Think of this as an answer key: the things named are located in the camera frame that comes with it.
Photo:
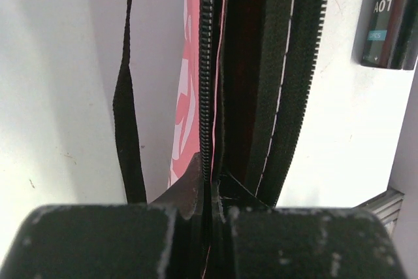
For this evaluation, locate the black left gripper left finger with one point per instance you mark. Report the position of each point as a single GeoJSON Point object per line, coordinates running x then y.
{"type": "Point", "coordinates": [162, 239]}

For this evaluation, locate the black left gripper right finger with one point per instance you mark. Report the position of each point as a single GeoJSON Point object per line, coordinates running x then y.
{"type": "Point", "coordinates": [253, 240]}

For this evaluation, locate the pink racket bag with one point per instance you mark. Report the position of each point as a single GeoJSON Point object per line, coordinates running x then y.
{"type": "Point", "coordinates": [249, 70]}

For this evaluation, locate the black shuttlecock tube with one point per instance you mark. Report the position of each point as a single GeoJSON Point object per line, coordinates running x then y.
{"type": "Point", "coordinates": [391, 41]}

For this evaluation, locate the right aluminium frame post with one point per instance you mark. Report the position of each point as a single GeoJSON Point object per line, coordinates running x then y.
{"type": "Point", "coordinates": [386, 207]}

